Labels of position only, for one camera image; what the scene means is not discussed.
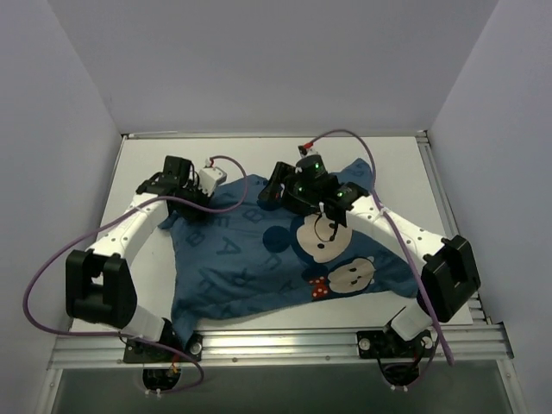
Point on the aluminium rail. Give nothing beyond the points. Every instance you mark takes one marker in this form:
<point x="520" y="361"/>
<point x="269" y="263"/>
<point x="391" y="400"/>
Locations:
<point x="446" y="214"/>
<point x="280" y="348"/>

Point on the blue cartoon pillowcase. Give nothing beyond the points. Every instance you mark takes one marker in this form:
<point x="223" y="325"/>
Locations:
<point x="251" y="257"/>

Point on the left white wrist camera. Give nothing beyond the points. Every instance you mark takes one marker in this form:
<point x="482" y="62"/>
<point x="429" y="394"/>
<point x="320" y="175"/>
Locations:
<point x="210" y="178"/>

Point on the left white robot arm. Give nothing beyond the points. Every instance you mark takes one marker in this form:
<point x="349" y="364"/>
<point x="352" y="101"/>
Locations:
<point x="99" y="285"/>

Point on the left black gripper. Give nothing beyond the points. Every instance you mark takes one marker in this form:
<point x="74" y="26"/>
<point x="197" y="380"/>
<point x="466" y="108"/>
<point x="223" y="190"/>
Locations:
<point x="190" y="203"/>

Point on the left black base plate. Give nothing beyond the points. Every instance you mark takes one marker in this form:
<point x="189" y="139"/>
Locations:
<point x="141" y="353"/>

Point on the aluminium right side rail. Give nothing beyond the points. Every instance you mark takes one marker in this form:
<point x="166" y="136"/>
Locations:
<point x="446" y="214"/>

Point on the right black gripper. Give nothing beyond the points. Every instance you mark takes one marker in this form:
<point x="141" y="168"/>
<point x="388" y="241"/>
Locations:
<point x="276" y="185"/>

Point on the aluminium front rail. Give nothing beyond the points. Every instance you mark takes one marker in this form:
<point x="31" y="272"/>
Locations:
<point x="280" y="348"/>

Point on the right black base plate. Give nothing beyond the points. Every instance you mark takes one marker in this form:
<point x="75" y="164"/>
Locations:
<point x="379" y="344"/>

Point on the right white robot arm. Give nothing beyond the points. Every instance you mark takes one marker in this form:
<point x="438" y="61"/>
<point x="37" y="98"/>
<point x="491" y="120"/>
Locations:
<point x="445" y="269"/>

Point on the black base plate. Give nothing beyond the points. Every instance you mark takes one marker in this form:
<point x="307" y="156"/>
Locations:
<point x="379" y="344"/>
<point x="141" y="353"/>

